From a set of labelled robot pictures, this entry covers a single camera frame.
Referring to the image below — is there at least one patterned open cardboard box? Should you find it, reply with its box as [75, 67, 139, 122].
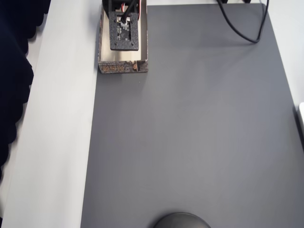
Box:
[97, 0, 150, 75]

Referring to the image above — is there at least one dark blue curtain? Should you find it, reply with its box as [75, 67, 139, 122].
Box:
[0, 0, 52, 182]

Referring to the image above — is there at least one grey table mat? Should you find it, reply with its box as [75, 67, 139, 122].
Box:
[79, 3, 304, 228]

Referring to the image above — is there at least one black round-base stand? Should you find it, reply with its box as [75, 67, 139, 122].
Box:
[152, 212, 212, 228]

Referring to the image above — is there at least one red white servo wire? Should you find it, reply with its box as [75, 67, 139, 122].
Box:
[119, 0, 143, 12]

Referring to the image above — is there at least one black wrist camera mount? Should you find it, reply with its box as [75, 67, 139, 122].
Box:
[109, 11, 140, 52]

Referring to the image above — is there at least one thick black camera cable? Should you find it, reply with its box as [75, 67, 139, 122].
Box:
[120, 0, 270, 44]

